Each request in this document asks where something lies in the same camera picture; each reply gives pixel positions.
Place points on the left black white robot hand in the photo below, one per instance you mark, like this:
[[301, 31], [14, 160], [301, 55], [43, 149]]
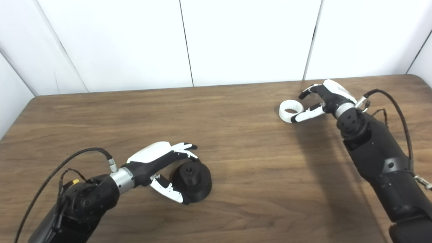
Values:
[[148, 163]]

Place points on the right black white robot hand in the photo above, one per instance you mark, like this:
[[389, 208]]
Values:
[[332, 98]]

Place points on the round black plastic part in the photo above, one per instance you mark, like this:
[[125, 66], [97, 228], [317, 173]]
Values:
[[199, 185]]

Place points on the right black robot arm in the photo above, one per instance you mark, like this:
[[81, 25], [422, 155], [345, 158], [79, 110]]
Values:
[[381, 158]]

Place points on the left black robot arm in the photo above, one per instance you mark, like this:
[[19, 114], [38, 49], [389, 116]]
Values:
[[84, 202]]

